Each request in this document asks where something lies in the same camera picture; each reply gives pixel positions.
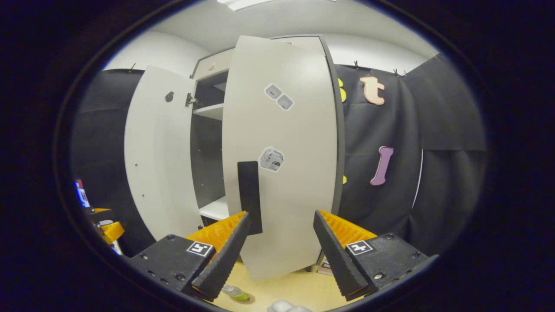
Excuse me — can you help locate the light grey cabinet door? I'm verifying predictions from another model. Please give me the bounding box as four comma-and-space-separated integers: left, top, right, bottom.
124, 65, 202, 241
222, 36, 339, 281

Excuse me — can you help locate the white printed card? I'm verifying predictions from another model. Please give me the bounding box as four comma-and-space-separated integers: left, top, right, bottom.
74, 179, 90, 208

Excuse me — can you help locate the grey cabinet drawer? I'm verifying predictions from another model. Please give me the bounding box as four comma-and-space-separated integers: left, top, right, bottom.
193, 49, 235, 81

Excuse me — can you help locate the black backdrop cloth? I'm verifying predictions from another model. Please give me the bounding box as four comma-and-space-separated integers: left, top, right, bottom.
72, 54, 486, 256

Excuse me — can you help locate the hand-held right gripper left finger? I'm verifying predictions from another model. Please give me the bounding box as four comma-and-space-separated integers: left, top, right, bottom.
129, 211, 251, 302

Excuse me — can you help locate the green label drink bottle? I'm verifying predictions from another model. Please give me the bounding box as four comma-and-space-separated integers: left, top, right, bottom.
221, 284, 251, 302

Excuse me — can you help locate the large ceiling light panel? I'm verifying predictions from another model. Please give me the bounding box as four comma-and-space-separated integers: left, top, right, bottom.
217, 0, 336, 11

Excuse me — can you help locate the grey cabinet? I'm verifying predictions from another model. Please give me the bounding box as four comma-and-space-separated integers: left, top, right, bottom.
189, 35, 346, 273

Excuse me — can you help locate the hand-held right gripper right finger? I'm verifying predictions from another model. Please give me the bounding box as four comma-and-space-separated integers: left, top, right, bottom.
313, 210, 436, 302

